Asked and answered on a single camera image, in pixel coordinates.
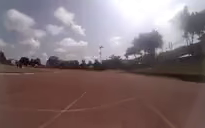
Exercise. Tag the pole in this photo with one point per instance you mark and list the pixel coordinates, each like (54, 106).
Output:
(100, 53)

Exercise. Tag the red track surface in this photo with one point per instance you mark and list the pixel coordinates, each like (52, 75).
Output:
(106, 86)

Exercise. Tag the large dark tree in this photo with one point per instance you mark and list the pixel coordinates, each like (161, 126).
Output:
(146, 41)

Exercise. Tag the grass bank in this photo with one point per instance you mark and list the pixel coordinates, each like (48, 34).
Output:
(176, 70)

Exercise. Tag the long low building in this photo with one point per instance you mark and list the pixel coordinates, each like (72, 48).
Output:
(186, 53)

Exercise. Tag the grass field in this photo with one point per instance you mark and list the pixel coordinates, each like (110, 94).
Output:
(6, 67)

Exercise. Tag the tall trees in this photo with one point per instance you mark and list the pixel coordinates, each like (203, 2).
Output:
(196, 21)

